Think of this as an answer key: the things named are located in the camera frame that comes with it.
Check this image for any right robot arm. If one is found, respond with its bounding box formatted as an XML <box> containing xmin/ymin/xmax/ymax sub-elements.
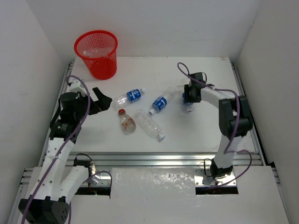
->
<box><xmin>184</xmin><ymin>72</ymin><xmax>253</xmax><ymax>179</ymax></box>

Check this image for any aluminium side rail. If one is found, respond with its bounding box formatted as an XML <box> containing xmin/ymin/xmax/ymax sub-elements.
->
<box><xmin>231</xmin><ymin>61</ymin><xmax>267</xmax><ymax>166</ymax></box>
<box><xmin>59</xmin><ymin>60</ymin><xmax>75</xmax><ymax>95</ymax></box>

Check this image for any clear bottle white cap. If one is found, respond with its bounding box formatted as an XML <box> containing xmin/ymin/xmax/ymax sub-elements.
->
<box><xmin>83</xmin><ymin>47</ymin><xmax>113</xmax><ymax>58</ymax></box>

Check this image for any red cap crushed bottle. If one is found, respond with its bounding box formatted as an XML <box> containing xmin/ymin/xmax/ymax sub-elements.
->
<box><xmin>118</xmin><ymin>109</ymin><xmax>136</xmax><ymax>134</ymax></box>

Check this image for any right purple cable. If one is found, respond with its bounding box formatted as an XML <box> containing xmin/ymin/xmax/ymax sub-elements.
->
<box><xmin>177</xmin><ymin>62</ymin><xmax>253</xmax><ymax>187</ymax></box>

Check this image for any right aluminium side rail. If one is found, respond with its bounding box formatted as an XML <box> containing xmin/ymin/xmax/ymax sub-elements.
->
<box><xmin>231</xmin><ymin>61</ymin><xmax>267</xmax><ymax>166</ymax></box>

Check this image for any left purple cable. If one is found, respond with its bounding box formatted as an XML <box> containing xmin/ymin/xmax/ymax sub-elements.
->
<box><xmin>21</xmin><ymin>75</ymin><xmax>114</xmax><ymax>224</ymax></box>

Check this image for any left aluminium side rail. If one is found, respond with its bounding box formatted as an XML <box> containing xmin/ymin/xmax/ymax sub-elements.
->
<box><xmin>59</xmin><ymin>60</ymin><xmax>75</xmax><ymax>95</ymax></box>

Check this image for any blue label bottle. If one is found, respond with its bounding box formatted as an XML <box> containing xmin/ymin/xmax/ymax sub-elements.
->
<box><xmin>178</xmin><ymin>78</ymin><xmax>194</xmax><ymax>114</ymax></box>
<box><xmin>112</xmin><ymin>88</ymin><xmax>146</xmax><ymax>110</ymax></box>
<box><xmin>149</xmin><ymin>86</ymin><xmax>178</xmax><ymax>115</ymax></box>

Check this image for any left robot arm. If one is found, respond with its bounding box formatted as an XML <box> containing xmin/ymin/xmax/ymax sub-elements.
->
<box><xmin>18</xmin><ymin>87</ymin><xmax>112</xmax><ymax>224</ymax></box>

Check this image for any purple cable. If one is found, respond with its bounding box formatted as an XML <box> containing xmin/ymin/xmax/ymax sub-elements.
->
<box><xmin>21</xmin><ymin>75</ymin><xmax>114</xmax><ymax>224</ymax></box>
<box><xmin>177</xmin><ymin>62</ymin><xmax>253</xmax><ymax>187</ymax></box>

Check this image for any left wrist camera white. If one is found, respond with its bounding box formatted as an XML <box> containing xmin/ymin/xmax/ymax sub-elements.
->
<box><xmin>67</xmin><ymin>78</ymin><xmax>86</xmax><ymax>95</ymax></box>

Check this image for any aluminium front rail frame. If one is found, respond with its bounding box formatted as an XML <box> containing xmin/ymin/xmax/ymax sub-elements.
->
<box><xmin>20</xmin><ymin>151</ymin><xmax>264</xmax><ymax>189</ymax></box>

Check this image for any red mesh waste bin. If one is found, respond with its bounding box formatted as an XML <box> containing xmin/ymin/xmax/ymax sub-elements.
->
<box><xmin>74</xmin><ymin>30</ymin><xmax>118</xmax><ymax>80</ymax></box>

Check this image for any clear bottle blue cap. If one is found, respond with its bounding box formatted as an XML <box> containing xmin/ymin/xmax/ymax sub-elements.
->
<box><xmin>134</xmin><ymin>109</ymin><xmax>165</xmax><ymax>141</ymax></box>

